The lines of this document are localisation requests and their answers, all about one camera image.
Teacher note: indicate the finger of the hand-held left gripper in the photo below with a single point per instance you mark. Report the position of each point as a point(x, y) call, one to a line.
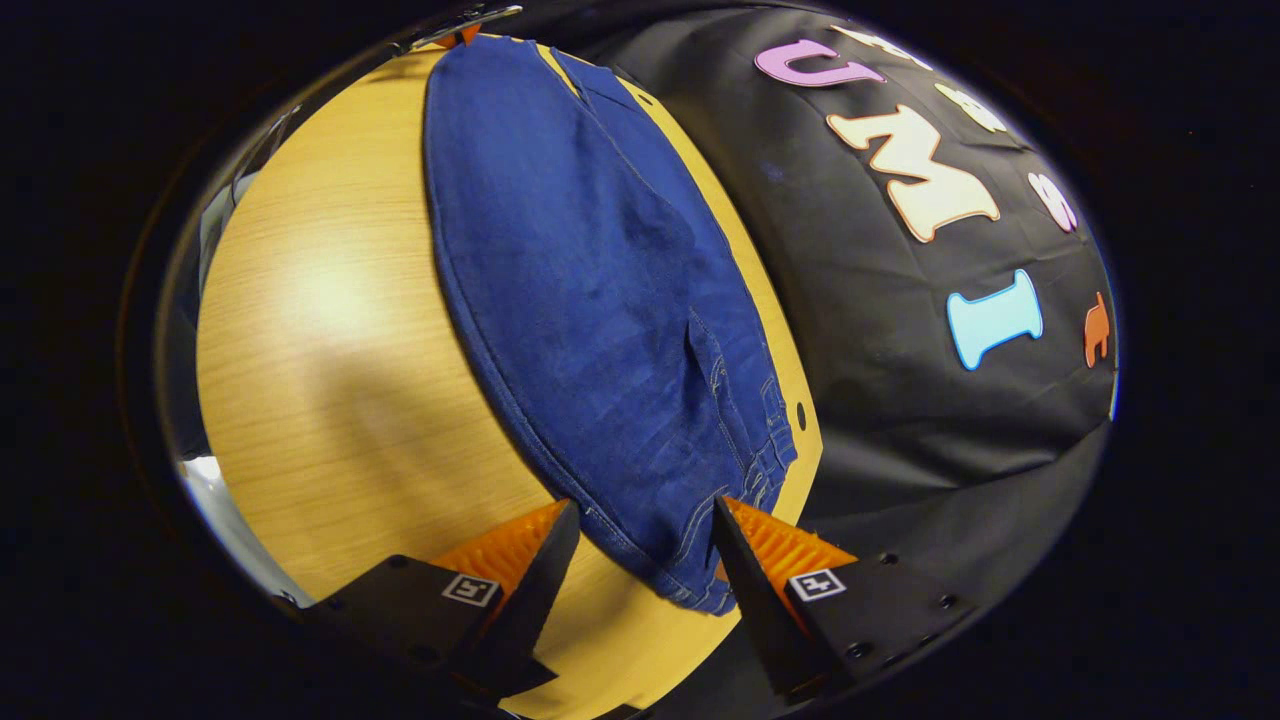
point(462, 36)

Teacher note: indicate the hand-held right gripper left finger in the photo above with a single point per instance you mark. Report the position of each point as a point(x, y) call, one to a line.
point(535, 600)

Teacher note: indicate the blue denim jeans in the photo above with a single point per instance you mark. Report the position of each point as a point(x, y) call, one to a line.
point(580, 300)

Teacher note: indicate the black backdrop cloth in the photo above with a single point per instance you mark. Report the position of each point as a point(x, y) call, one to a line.
point(880, 420)

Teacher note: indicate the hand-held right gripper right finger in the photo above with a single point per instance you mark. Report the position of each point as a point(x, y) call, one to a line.
point(755, 610)

